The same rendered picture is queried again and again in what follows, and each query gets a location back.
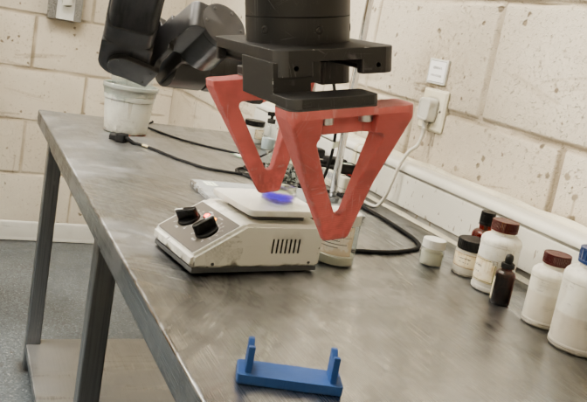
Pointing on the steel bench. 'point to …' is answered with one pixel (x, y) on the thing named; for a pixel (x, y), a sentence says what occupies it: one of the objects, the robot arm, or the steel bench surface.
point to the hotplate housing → (250, 245)
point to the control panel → (184, 234)
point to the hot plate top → (244, 197)
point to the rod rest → (289, 374)
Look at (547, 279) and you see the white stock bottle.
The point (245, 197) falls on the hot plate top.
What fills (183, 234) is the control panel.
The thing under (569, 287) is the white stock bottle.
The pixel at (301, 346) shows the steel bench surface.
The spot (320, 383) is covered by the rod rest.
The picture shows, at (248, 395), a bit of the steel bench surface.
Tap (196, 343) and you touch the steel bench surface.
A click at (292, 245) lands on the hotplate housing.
